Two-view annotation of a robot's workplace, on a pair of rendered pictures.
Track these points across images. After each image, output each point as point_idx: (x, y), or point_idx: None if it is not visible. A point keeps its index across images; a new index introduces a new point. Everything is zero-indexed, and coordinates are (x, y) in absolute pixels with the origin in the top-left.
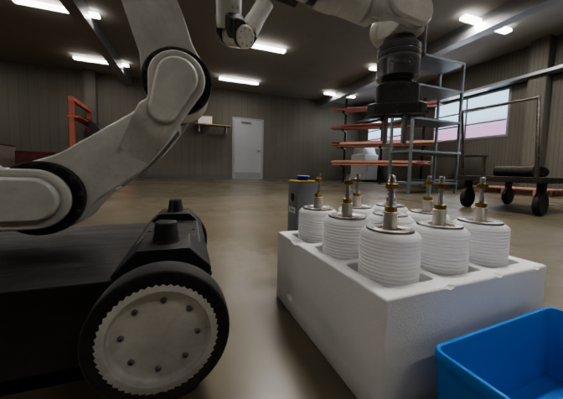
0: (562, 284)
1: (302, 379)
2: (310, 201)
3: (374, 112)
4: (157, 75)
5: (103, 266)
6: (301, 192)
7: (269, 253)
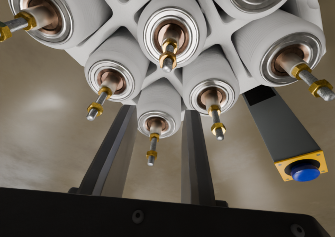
0: (27, 112)
1: None
2: (274, 131)
3: (318, 228)
4: None
5: None
6: (301, 136)
7: None
